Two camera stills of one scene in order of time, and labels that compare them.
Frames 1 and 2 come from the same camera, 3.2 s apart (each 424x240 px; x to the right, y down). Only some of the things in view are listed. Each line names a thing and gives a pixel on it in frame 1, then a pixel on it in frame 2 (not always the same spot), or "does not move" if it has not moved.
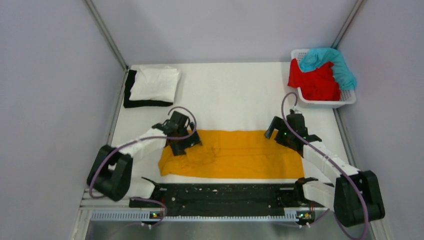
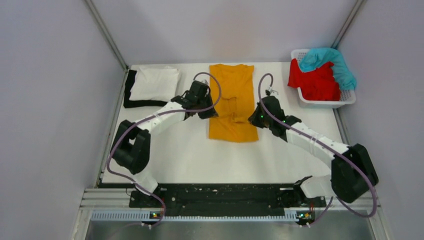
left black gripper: [178, 149] → [210, 113]
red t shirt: [319, 84] does not move
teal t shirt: [314, 57] does not move
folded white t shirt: [159, 84] does not move
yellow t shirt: [234, 154] → [237, 103]
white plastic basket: [347, 97] does not move
